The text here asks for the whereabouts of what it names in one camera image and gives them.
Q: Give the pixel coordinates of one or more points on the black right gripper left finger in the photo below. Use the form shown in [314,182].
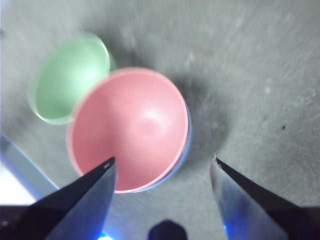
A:
[75,210]

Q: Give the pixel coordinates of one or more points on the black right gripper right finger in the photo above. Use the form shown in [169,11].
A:
[252,212]

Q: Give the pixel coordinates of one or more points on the red ribbed bowl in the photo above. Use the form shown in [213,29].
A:
[130,125]

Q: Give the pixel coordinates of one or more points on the green ribbed bowl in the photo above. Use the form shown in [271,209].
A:
[67,80]

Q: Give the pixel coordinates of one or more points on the blue ribbed bowl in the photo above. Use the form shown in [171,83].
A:
[189,138]

